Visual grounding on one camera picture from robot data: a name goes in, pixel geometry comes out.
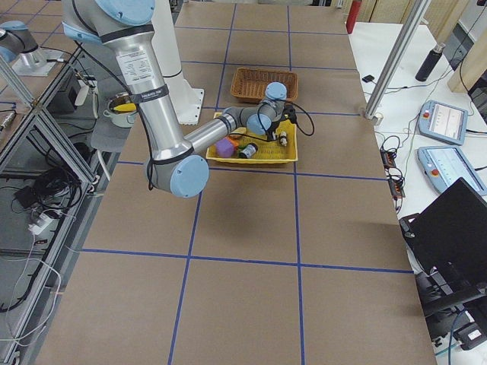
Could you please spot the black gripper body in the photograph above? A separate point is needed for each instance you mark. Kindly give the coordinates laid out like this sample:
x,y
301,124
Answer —
x,y
272,131

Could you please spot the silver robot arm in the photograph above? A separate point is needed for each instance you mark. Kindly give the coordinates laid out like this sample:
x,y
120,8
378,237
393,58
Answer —
x,y
174,166

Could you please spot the yellow plastic basket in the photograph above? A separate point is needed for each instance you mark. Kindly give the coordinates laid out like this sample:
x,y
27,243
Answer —
x,y
268,152

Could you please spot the brown wicker basket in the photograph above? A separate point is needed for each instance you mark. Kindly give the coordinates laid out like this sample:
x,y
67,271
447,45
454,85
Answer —
x,y
249,84

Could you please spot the toy panda figure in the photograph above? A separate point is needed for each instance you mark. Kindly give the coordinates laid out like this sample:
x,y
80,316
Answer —
x,y
283,138

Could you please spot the small black labelled can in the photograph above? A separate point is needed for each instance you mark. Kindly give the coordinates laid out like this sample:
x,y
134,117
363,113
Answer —
x,y
248,151

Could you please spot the orange toy carrot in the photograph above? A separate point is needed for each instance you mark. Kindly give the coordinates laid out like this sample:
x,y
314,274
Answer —
x,y
237,144

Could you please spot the purple foam block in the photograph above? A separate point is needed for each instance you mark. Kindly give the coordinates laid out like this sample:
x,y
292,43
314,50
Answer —
x,y
224,148

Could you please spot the small black usb device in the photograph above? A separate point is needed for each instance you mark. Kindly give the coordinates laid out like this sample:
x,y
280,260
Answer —
x,y
368,78

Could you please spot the white pot with corn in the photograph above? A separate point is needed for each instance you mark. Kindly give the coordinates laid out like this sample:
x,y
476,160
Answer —
x,y
120,110

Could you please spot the red cylinder bottle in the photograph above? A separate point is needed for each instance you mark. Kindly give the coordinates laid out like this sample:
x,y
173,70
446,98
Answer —
x,y
353,15

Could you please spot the upper teach pendant tablet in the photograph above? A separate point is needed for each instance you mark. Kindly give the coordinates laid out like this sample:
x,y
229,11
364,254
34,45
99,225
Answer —
x,y
443,122

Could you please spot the teach pendant tablet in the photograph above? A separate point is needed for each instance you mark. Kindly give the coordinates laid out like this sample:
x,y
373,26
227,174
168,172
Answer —
x,y
444,165
443,122

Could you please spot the black water bottle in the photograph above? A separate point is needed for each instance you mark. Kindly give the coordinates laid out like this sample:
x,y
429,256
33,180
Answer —
x,y
430,62

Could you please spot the lower teach pendant tablet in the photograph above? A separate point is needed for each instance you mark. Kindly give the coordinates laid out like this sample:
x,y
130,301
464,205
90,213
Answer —
x,y
444,165

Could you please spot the black laptop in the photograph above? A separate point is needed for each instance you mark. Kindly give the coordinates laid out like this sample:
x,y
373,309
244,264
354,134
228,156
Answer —
x,y
448,240

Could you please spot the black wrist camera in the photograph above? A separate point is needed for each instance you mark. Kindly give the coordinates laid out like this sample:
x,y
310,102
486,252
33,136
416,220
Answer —
x,y
289,114

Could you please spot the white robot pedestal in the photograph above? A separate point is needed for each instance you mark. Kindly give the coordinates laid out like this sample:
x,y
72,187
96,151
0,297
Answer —
x,y
187,101

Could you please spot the aluminium frame post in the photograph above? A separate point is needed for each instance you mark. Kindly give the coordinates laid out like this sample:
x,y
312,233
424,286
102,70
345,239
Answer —
x,y
392,63

